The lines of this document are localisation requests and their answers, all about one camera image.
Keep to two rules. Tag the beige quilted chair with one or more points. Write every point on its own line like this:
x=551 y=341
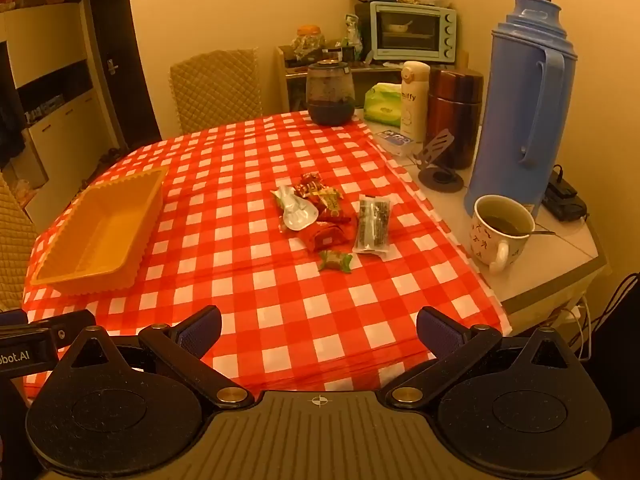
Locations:
x=12 y=250
x=215 y=90

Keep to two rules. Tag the dark door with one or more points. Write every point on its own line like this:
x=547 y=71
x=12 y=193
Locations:
x=120 y=35

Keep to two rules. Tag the red packet with gold circle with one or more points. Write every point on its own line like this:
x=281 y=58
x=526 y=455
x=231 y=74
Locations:
x=332 y=211

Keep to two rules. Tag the white bottle with rabbit print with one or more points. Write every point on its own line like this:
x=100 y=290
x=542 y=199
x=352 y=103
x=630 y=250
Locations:
x=415 y=105

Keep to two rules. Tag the light blue toaster oven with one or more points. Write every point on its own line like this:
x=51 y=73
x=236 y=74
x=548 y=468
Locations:
x=445 y=35

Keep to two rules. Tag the brown metal thermos jar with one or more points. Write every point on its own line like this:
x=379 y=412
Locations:
x=452 y=110

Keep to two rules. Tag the green tissue pack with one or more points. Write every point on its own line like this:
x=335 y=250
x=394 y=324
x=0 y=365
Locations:
x=382 y=102

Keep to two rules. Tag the white printed mug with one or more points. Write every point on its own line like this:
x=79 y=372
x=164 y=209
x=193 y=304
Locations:
x=492 y=245

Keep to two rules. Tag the green white bag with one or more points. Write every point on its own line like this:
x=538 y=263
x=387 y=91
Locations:
x=352 y=35

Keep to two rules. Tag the dark glass jar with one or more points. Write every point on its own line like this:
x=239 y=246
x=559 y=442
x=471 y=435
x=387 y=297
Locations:
x=330 y=95

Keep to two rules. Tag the white cabinet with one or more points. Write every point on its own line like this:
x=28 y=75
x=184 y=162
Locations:
x=50 y=35

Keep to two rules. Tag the metal spoon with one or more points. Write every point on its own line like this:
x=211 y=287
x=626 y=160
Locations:
x=542 y=233

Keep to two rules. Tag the jar with orange lid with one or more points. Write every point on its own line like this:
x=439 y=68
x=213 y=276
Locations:
x=309 y=40

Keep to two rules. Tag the red candy packet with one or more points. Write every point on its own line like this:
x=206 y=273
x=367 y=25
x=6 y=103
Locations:
x=322 y=235

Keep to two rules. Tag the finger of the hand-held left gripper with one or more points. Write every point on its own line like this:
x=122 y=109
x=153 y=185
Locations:
x=12 y=319
x=70 y=330

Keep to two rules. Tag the green red candy wrapper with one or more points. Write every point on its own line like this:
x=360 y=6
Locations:
x=336 y=261

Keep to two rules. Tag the orange plastic tray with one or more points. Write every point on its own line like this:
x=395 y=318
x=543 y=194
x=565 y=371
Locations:
x=95 y=230

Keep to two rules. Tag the white spoon packet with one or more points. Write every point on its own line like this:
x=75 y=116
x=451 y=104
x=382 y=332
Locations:
x=297 y=212

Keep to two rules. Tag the black power adapter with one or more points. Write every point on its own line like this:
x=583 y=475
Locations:
x=562 y=200

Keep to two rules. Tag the blue white tissue packet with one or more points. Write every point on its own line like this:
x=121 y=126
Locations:
x=395 y=141

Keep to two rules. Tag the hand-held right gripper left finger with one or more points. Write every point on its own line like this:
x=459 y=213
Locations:
x=200 y=332

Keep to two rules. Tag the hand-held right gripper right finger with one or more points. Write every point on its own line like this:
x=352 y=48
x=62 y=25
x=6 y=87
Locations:
x=437 y=332

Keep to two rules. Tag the clear packet of dark snack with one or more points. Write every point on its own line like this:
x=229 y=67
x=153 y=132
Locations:
x=372 y=225

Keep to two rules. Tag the grey phone stand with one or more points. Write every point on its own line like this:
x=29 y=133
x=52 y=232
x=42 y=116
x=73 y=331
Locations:
x=440 y=177

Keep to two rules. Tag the white bowl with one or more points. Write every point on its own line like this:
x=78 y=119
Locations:
x=400 y=26

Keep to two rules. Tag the red checked tablecloth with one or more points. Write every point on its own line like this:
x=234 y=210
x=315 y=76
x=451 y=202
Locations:
x=240 y=280

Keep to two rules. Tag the blue thermos flask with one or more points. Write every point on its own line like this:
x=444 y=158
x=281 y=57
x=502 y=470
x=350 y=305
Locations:
x=505 y=110

